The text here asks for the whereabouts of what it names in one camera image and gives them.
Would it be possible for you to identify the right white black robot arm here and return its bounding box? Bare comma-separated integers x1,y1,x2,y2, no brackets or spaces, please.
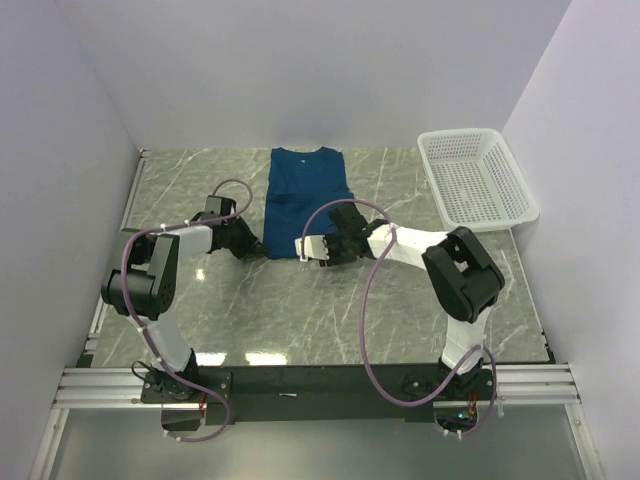
328,199,505,408

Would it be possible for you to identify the blue cartoon print t-shirt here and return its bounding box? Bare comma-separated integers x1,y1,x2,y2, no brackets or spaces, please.
263,147,353,260

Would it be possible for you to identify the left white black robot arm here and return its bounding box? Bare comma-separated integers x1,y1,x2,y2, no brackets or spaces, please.
101,195,267,401

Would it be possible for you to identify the aluminium frame rail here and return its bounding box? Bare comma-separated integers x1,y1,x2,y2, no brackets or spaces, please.
497,364,581,405

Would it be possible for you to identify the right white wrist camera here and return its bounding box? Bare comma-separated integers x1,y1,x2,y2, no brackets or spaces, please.
294,235,329,262

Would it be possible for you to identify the white plastic perforated basket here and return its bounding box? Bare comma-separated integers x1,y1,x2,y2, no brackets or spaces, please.
417,128,540,232

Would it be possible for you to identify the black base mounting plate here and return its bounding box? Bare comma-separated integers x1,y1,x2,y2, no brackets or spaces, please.
140,364,493,431

